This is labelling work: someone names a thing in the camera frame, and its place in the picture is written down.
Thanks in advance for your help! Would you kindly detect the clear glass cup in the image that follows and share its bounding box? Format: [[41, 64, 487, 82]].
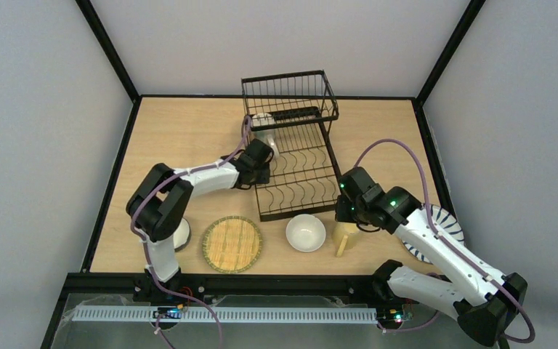
[[251, 113, 280, 156]]

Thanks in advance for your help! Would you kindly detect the yellow mug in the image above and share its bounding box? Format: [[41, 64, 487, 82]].
[[331, 222, 361, 257]]

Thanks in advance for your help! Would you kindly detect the black wire dish rack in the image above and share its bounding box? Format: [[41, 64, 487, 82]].
[[241, 70, 340, 222]]

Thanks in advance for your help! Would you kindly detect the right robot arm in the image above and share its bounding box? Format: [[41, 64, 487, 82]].
[[336, 167, 527, 347]]

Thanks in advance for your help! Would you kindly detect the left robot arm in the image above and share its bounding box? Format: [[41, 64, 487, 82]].
[[126, 139, 275, 283]]

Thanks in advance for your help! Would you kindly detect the white ceramic bowl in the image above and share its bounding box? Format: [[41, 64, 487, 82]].
[[286, 214, 326, 252]]

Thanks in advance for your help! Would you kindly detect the round bamboo tray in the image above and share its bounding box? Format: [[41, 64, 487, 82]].
[[201, 215, 263, 274]]

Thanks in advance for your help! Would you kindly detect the blue striped white plate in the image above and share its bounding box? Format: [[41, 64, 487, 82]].
[[401, 204, 465, 265]]

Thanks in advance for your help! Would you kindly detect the white bowl dark rim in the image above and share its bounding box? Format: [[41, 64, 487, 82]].
[[172, 218, 192, 252]]

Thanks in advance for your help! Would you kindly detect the right circuit board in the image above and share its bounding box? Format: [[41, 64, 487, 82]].
[[376, 308, 413, 324]]

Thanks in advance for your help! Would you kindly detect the circuit board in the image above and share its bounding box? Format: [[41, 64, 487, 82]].
[[376, 308, 413, 324], [153, 304, 189, 321]]

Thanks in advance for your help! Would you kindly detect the left circuit board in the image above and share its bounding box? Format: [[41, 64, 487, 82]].
[[153, 304, 189, 321]]

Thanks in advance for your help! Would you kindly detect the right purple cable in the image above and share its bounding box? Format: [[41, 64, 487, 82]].
[[353, 138, 536, 345]]

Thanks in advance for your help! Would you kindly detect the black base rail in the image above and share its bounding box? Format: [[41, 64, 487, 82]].
[[61, 273, 405, 306]]

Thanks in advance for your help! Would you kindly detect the white slotted cable duct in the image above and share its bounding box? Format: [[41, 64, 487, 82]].
[[71, 305, 377, 324]]

